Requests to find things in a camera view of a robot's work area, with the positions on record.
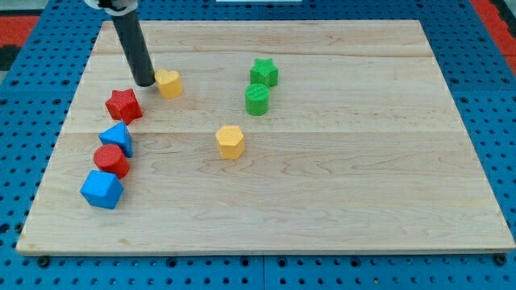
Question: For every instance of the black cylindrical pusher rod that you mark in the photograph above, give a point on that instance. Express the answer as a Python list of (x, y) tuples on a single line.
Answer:
[(134, 47)]

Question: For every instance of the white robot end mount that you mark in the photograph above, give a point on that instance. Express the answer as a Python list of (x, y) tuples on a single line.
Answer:
[(113, 7)]

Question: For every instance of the yellow hexagon block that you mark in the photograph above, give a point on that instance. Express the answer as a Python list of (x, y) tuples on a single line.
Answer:
[(230, 140)]

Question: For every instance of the red circle block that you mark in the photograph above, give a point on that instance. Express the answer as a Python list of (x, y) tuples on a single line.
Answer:
[(110, 158)]

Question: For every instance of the green circle block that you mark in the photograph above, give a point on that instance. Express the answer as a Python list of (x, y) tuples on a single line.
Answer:
[(256, 99)]

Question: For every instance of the yellow heart block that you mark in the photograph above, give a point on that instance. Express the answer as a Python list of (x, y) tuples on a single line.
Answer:
[(169, 83)]

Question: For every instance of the red star block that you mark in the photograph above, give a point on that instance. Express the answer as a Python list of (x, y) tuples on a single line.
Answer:
[(123, 106)]

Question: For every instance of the blue triangle block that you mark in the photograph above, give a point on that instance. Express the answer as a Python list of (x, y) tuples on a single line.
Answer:
[(119, 135)]

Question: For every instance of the green star block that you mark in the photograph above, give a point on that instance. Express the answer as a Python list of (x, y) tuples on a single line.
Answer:
[(264, 72)]

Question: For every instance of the blue cube block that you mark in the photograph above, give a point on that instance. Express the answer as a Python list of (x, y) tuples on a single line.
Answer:
[(102, 189)]

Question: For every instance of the wooden board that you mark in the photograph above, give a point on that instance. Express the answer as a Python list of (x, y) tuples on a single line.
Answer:
[(362, 150)]

